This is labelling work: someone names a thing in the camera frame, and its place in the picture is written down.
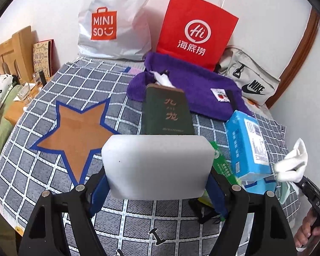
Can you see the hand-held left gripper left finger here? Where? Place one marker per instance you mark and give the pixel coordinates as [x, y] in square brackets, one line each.
[98, 194]

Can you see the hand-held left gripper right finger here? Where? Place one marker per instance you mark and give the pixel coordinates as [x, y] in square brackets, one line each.
[216, 194]

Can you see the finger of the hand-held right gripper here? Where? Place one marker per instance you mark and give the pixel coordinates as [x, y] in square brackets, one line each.
[303, 183]

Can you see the yellow armband pouch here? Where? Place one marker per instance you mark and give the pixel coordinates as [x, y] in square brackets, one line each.
[205, 200]

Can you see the white glove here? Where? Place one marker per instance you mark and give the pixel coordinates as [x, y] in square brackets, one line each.
[290, 165]

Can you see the white sponge block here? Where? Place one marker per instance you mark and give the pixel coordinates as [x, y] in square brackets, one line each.
[157, 165]

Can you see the purple knit bag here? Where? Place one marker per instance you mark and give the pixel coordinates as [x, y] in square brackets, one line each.
[197, 82]

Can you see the person's right hand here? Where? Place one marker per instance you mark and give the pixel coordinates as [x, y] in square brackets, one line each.
[305, 226]

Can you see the pale green face mask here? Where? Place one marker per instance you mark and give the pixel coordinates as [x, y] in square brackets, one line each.
[284, 192]

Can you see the black elastic band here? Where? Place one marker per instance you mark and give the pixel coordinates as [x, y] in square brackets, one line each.
[202, 213]

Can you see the green foil packet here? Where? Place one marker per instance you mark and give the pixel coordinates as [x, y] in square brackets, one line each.
[224, 165]

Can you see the blue tissue pack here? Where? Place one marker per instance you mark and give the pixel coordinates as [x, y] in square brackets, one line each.
[242, 144]

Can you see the grey checkered star cloth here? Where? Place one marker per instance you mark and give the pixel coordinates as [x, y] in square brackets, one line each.
[42, 181]

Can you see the white printed bedsheet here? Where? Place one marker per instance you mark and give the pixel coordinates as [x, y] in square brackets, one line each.
[256, 107]

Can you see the dark green tin box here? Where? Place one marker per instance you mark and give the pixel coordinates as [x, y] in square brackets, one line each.
[166, 112]

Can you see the wooden nightstand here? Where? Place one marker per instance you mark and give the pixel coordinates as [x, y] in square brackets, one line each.
[16, 114]

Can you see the grey waist bag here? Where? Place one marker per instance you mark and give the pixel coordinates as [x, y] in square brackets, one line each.
[256, 72]

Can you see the green blanket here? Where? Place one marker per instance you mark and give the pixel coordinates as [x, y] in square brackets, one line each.
[0, 122]

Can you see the clear drinking glass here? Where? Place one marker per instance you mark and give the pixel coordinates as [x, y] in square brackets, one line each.
[25, 93]

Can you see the small black bottle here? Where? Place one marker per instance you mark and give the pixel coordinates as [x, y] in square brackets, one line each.
[42, 78]

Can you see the white black-dotted pillow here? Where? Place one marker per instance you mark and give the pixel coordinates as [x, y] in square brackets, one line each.
[0, 85]

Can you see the illustrated book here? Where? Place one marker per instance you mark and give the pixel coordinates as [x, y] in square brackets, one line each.
[42, 56]

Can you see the white plastic shopping bag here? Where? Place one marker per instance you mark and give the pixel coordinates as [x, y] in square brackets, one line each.
[122, 45]

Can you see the wooden headboard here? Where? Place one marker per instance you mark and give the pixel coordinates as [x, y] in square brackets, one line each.
[18, 48]

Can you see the red paper bag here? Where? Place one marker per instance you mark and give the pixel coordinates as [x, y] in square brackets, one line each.
[176, 18]

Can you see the wooden door frame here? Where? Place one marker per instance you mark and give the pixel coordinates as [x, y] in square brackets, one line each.
[306, 40]

